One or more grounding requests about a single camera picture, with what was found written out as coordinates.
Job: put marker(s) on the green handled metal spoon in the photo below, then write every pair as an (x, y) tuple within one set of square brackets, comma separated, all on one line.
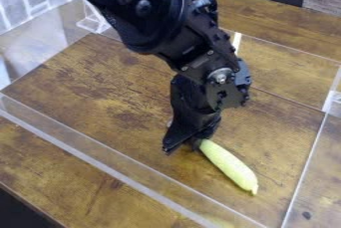
[(230, 166)]

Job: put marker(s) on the clear acrylic triangular bracket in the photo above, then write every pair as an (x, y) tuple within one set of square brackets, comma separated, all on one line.
[(93, 21)]

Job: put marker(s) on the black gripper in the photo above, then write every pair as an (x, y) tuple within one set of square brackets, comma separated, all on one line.
[(194, 121)]

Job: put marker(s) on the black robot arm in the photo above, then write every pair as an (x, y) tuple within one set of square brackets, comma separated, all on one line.
[(178, 31)]

